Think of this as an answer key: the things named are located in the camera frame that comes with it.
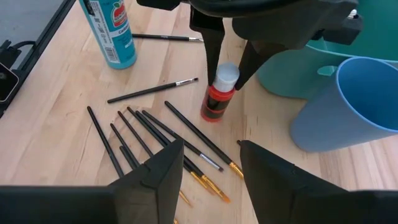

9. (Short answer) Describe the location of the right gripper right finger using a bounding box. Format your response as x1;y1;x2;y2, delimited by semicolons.
240;140;398;224

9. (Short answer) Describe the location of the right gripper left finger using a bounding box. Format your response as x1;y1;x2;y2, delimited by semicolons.
0;138;184;224

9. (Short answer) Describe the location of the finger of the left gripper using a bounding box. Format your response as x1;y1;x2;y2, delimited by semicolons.
190;7;225;86
235;42;287;91

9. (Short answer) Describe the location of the small orange-red paint bottle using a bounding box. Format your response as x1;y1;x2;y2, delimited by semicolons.
200;62;241;123

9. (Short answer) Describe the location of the blue plastic cup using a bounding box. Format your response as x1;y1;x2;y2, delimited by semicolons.
289;56;398;154

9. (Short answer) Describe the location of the large turquoise paint bottle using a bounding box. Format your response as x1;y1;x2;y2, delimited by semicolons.
78;0;138;70

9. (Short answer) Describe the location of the black paintbrush gold ferrule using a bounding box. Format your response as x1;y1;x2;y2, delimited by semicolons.
126;106;218;196
135;110;231;204
164;100;244;180
109;123;141;169
86;105;126;179

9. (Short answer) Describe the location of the teal plastic bin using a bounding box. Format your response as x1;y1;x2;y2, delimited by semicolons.
256;0;398;101

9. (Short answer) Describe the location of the black table-level camera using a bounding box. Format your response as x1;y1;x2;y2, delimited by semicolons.
0;61;20;104

